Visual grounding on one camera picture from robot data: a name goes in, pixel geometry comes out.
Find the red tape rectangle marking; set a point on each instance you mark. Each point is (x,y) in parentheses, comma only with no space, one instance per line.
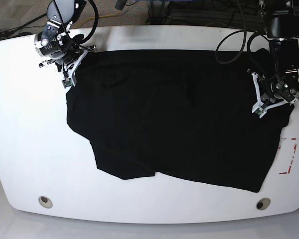
(286,154)

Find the right table cable grommet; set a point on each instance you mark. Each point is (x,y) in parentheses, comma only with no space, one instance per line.
(263,204)

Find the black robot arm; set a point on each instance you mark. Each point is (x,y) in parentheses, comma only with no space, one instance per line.
(282,29)
(65,11)

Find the table cable grommet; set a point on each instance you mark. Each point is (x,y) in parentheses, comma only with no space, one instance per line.
(45,202)
(263,204)

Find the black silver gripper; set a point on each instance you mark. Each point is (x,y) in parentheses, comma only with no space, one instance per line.
(55,43)
(290,77)

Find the left table cable grommet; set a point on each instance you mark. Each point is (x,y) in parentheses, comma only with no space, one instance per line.
(45,202)

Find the black T-shirt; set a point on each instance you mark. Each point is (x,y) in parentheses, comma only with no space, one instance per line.
(175,112)

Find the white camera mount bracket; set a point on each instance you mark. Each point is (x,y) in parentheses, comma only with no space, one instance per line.
(276,96)
(69,78)

